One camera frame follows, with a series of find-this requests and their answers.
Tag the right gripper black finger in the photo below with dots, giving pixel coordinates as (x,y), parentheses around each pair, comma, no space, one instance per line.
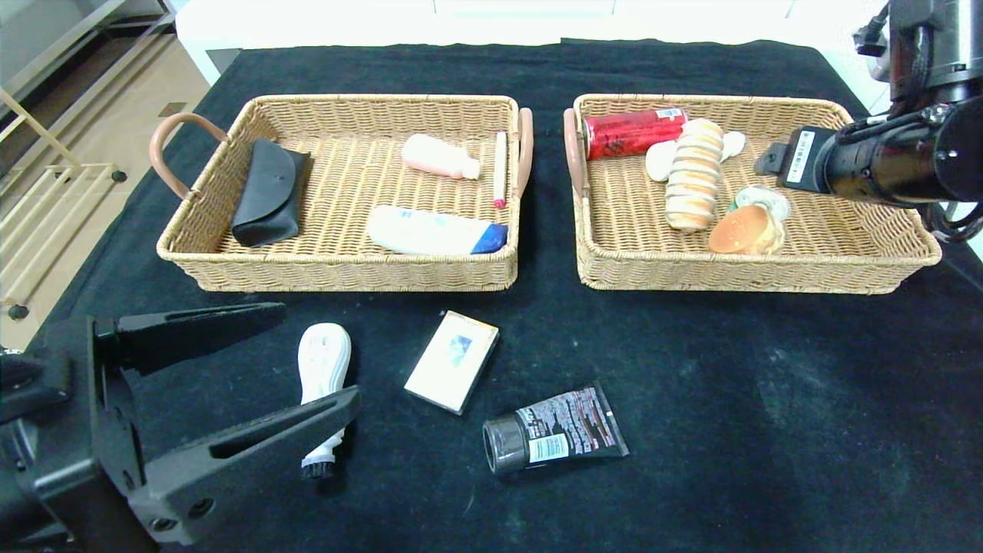
(774,160)

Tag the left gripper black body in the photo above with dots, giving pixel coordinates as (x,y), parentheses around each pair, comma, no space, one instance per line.
(98,418)

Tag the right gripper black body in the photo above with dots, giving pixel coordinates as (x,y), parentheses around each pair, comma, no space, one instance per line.
(801,157)

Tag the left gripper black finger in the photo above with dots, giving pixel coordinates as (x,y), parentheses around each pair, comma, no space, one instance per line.
(246,453)
(192,330)

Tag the small tin can green label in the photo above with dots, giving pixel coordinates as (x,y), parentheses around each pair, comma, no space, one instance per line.
(764,198)

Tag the round brown bun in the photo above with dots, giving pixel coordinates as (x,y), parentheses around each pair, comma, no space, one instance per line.
(741,230)

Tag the ridged long bread loaf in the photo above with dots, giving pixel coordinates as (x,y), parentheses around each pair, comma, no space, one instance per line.
(695,177)

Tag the white brush-tip bottle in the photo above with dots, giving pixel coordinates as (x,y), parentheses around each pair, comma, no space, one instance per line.
(324,353)

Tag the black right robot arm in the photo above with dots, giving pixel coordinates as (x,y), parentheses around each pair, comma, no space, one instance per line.
(906,157)

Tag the wicker basket holding food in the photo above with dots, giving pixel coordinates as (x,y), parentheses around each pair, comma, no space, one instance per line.
(845,230)

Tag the wicker basket holding toiletries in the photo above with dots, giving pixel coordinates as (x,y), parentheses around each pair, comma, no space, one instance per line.
(345,269)

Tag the white bottle green label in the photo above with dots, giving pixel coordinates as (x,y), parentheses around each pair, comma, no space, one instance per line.
(657,163)

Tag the red soda can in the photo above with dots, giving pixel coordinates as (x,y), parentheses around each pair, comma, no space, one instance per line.
(630,134)

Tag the black glasses case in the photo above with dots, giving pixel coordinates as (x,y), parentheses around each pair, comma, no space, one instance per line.
(269,192)

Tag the light wooden slatted rack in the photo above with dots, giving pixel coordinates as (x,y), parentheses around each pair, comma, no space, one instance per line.
(46,230)

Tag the white gold-edged card box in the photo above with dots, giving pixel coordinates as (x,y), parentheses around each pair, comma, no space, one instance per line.
(453,361)

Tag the white bottle blue cap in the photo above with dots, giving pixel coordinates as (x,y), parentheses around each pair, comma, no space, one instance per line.
(430,230)

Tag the white pen pink tip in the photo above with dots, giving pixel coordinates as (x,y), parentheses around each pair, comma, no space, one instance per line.
(500,169)

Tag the black table cloth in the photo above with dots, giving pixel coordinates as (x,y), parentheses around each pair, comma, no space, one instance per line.
(537,338)

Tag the small pink bottle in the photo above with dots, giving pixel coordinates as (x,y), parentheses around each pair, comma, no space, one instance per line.
(434,156)

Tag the grey shelf unit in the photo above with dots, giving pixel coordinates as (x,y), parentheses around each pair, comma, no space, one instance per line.
(92,46)

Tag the black cosmetic tube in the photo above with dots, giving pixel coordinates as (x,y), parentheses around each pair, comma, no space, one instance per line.
(561,430)

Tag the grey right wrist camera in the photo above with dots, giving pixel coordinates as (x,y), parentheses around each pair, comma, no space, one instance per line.
(882,69)

